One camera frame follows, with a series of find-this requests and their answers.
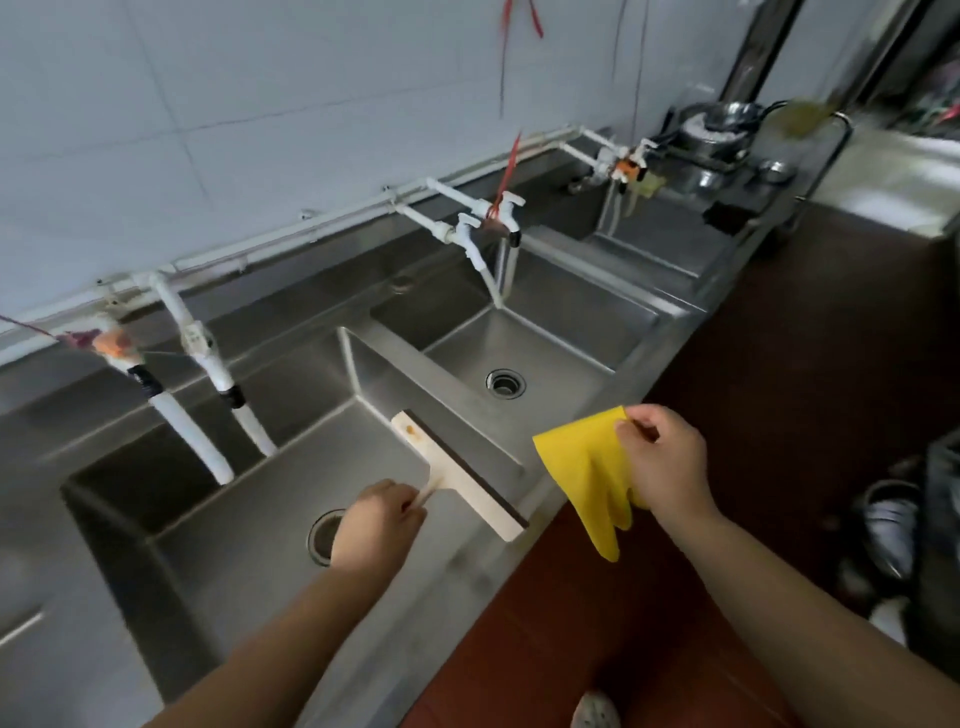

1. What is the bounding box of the person's left hand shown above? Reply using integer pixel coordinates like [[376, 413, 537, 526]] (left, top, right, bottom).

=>
[[330, 479, 428, 577]]

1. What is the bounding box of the red hanging string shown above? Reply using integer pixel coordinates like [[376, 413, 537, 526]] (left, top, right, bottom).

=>
[[484, 0, 546, 224]]

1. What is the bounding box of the person's white shoe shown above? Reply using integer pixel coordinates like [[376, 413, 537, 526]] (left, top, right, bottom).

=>
[[569, 690, 623, 728]]

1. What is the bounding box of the steel basin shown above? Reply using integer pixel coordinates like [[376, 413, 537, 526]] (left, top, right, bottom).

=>
[[855, 478, 925, 585]]

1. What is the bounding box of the round steel sink drain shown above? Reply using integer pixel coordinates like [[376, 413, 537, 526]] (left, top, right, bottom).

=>
[[484, 367, 528, 402], [306, 508, 348, 569]]

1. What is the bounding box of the yellow rubber glove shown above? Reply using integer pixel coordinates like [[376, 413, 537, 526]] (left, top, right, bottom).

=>
[[531, 405, 651, 564]]

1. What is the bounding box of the steel rail handle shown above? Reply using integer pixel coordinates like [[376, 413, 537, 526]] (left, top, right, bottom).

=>
[[791, 111, 856, 205]]

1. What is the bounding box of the large steel pot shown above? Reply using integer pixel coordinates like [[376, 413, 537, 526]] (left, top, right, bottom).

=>
[[675, 100, 768, 160]]

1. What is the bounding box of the yellow-green cloth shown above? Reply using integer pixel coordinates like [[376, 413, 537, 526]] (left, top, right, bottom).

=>
[[766, 99, 835, 141]]

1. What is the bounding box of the dark bin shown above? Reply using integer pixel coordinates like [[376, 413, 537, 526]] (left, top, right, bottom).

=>
[[911, 429, 960, 680]]

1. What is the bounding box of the person's right hand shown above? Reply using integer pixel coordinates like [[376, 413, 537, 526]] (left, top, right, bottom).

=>
[[615, 404, 723, 528]]

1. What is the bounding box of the white squeegee with black blade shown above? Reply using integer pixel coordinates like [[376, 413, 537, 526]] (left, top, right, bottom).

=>
[[390, 409, 530, 544]]

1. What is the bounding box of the person's right forearm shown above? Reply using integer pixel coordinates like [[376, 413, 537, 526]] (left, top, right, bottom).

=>
[[651, 502, 960, 728]]

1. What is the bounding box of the black block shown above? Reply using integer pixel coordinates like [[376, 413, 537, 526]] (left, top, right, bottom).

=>
[[702, 200, 759, 235]]

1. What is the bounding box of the white wall water pipe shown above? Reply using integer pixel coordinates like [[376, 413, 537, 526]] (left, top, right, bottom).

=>
[[0, 125, 594, 354]]

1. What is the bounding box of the white faucet with orange valve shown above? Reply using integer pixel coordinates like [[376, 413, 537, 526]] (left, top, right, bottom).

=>
[[558, 141, 639, 235]]

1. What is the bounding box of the stainless steel triple sink unit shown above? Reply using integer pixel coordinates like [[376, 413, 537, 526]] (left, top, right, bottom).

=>
[[0, 146, 796, 728]]

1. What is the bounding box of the person's left forearm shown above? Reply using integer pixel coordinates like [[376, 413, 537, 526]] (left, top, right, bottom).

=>
[[146, 556, 391, 728]]

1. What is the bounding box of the white faucet with orange tag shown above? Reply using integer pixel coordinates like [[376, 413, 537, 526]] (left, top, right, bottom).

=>
[[91, 315, 237, 487]]

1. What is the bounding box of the white plastic faucet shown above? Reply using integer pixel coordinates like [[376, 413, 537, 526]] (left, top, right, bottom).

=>
[[391, 202, 505, 310], [581, 127, 661, 181], [135, 271, 279, 459], [425, 177, 528, 300]]

